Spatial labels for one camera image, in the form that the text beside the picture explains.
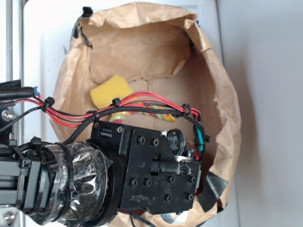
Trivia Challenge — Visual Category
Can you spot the yellow sponge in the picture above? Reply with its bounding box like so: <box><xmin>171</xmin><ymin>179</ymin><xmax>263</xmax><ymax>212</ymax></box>
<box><xmin>90</xmin><ymin>74</ymin><xmax>134</xmax><ymax>109</ymax></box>

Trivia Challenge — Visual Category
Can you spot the multicolored twisted rope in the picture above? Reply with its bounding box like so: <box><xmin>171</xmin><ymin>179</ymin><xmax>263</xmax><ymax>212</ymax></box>
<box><xmin>109</xmin><ymin>104</ymin><xmax>180</xmax><ymax>123</ymax></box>

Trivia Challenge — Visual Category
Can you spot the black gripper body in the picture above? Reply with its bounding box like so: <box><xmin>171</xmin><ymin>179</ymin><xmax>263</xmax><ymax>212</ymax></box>
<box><xmin>91</xmin><ymin>121</ymin><xmax>200</xmax><ymax>215</ymax></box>

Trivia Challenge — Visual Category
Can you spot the aluminium frame rail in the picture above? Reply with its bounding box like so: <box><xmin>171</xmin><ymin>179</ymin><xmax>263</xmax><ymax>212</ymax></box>
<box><xmin>0</xmin><ymin>0</ymin><xmax>26</xmax><ymax>227</ymax></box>

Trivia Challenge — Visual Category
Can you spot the black mounting bracket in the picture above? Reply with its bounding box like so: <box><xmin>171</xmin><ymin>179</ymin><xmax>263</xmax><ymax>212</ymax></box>
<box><xmin>0</xmin><ymin>105</ymin><xmax>16</xmax><ymax>132</ymax></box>

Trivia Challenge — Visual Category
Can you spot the brown paper bag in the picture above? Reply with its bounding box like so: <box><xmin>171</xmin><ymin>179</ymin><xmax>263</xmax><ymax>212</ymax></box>
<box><xmin>53</xmin><ymin>2</ymin><xmax>241</xmax><ymax>227</ymax></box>

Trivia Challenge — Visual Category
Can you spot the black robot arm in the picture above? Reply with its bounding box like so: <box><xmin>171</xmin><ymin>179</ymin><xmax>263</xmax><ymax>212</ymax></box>
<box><xmin>0</xmin><ymin>121</ymin><xmax>201</xmax><ymax>227</ymax></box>

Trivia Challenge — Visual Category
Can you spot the red and black cable bundle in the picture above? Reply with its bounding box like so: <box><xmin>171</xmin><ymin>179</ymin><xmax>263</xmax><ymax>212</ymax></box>
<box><xmin>0</xmin><ymin>80</ymin><xmax>211</xmax><ymax>157</ymax></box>

